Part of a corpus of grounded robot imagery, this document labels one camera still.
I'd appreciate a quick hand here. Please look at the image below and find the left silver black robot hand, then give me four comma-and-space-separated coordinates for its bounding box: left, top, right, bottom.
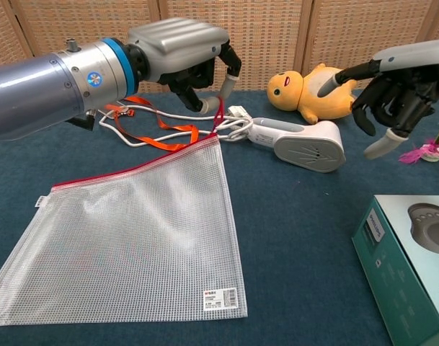
127, 17, 243, 115

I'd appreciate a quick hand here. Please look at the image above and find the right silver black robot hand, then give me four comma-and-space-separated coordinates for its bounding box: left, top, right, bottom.
316, 37, 439, 160

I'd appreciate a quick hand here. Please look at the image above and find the clear mesh zipper pouch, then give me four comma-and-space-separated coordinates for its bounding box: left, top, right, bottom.
0, 96, 249, 327

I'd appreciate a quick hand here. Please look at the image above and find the colourful feather shuttlecock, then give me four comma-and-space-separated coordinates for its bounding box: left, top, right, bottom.
399, 107, 439, 165

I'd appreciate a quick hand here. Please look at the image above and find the yellow plush toy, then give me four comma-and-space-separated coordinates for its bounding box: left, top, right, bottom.
267, 63, 360, 125

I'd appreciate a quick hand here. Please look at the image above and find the white handheld garment steamer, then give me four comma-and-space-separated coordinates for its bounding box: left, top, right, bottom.
246, 117, 347, 174

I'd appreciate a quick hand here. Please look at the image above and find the dark blue table cloth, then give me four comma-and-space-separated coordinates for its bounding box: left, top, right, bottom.
0, 89, 439, 346

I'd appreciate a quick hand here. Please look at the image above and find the teal speaker box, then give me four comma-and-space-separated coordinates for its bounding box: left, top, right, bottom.
351, 194, 439, 346

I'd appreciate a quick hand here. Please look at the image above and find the orange lanyard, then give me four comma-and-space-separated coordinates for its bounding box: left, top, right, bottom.
105, 95, 200, 151

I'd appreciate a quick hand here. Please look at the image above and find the white power cable with plug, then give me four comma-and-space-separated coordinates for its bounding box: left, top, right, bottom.
98, 97, 255, 148

